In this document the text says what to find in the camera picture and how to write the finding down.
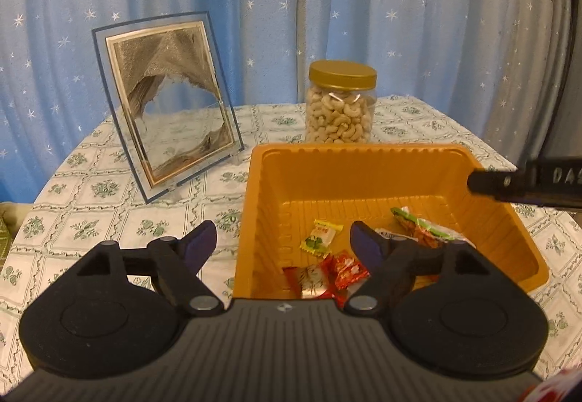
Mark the small dark red snack packet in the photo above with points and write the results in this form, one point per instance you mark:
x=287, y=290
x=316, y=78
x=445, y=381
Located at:
x=346, y=269

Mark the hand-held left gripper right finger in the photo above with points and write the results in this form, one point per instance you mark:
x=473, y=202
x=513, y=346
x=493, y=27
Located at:
x=363, y=245

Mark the cashew jar with gold lid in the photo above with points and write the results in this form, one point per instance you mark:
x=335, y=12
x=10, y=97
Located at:
x=338, y=115

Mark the green zigzag cushion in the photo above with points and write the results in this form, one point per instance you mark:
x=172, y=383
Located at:
x=3, y=231

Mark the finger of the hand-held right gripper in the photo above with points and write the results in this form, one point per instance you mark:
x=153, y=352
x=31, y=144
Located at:
x=493, y=183
x=532, y=201

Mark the floral checked tablecloth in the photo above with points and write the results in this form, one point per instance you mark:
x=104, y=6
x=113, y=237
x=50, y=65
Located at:
x=91, y=202

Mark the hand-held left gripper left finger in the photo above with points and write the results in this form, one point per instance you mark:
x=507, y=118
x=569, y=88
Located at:
x=200, y=245

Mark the red patterned cloth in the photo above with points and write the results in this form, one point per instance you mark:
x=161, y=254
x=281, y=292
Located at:
x=554, y=390

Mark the green orange clear snack packet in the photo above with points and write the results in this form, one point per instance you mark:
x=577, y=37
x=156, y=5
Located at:
x=423, y=227

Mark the clear printed snack packet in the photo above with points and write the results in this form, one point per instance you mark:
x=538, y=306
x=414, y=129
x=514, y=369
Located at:
x=309, y=280

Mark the long red snack packet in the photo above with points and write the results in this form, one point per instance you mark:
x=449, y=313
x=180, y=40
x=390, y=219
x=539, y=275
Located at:
x=334, y=296

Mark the glass sand art frame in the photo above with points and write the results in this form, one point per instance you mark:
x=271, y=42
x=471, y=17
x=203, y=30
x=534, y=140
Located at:
x=168, y=111

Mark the orange plastic tray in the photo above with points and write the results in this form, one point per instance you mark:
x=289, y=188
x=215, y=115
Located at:
x=363, y=174

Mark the yellow green candy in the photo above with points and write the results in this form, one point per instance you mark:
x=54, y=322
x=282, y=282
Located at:
x=323, y=236

